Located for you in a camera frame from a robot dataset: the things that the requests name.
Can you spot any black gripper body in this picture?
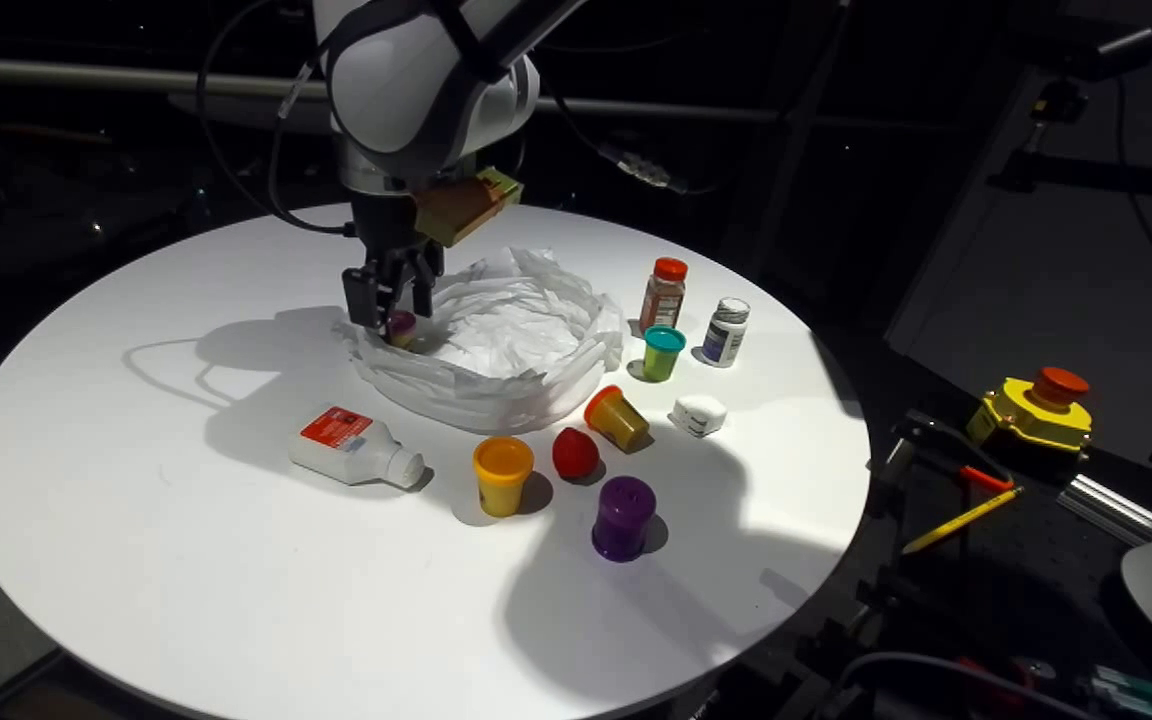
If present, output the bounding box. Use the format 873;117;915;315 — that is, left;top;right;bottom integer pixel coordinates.
349;192;450;289

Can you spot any small magenta round item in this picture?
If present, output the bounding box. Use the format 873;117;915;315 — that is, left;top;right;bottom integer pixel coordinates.
382;307;424;351

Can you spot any translucent white plastic bag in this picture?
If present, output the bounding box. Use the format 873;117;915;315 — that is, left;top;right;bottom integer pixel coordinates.
344;246;637;439

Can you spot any small red-capped white item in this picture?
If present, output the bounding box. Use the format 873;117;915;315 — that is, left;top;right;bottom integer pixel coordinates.
285;406;437;497

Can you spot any round red item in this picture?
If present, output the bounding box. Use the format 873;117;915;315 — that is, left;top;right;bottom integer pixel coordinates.
547;423;610;487

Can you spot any spice jar with red lid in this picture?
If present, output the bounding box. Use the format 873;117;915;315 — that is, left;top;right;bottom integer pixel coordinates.
637;254;693;336

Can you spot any teal-lidded green dough can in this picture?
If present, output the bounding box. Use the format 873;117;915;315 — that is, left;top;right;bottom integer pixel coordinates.
637;320;693;389

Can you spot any purple container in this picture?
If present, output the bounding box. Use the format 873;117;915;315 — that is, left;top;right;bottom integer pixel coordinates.
587;472;662;570

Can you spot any white charger cube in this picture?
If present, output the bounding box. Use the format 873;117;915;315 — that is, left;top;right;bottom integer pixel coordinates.
666;391;731;439

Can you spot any horizontal metal railing bar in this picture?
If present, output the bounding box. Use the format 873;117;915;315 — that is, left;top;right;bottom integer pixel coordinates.
0;53;808;130

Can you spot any yellow rod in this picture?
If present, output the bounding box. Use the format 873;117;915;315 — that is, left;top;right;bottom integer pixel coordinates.
895;486;1024;560

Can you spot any yellow emergency stop button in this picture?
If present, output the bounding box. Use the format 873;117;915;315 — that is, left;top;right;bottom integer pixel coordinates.
963;365;1095;457

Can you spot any brown taped wrist camera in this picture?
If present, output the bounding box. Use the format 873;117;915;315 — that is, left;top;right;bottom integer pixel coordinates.
414;165;527;254

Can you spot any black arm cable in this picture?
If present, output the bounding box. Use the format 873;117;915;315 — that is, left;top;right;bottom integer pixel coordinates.
194;0;363;239

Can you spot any black mounted camera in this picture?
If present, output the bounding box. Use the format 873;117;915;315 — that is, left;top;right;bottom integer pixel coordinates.
992;21;1152;192

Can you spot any aluminium profile rail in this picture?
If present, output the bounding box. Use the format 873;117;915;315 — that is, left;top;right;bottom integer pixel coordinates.
1060;467;1152;544

